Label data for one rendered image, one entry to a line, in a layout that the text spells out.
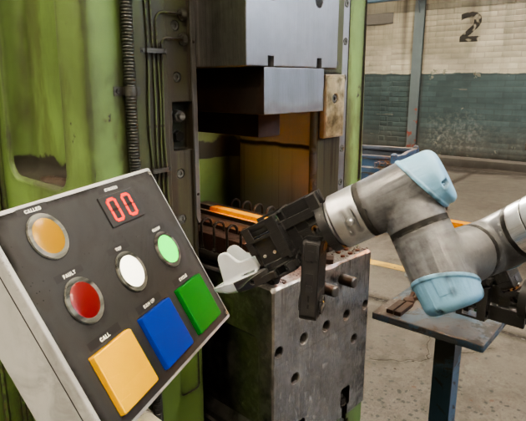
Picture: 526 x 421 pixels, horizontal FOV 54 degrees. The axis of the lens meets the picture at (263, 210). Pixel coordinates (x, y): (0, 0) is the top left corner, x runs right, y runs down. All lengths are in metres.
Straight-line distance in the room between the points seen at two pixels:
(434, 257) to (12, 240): 0.47
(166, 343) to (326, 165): 0.91
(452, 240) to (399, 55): 8.57
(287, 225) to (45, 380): 0.34
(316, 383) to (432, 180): 0.80
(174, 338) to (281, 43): 0.65
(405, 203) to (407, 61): 8.50
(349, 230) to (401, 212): 0.07
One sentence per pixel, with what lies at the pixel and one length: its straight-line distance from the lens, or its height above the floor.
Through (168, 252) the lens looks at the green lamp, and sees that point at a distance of 0.79.
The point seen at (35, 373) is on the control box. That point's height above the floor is 1.03.
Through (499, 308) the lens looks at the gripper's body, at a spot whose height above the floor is 0.95.
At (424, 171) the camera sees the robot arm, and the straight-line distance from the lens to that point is 0.64.
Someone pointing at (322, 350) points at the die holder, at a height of 0.70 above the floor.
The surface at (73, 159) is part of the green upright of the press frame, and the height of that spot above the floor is 1.19.
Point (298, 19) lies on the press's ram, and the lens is 1.16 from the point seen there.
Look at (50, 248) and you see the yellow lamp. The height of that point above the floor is 1.15.
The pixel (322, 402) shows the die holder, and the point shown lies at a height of 0.56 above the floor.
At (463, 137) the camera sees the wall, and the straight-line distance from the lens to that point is 8.83.
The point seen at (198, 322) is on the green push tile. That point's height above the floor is 0.99.
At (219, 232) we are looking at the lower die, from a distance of 1.27.
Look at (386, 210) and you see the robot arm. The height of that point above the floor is 1.18.
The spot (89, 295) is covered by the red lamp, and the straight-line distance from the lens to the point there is 0.65.
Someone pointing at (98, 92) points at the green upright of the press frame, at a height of 1.32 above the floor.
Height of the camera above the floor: 1.34
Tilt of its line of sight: 14 degrees down
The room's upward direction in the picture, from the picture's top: straight up
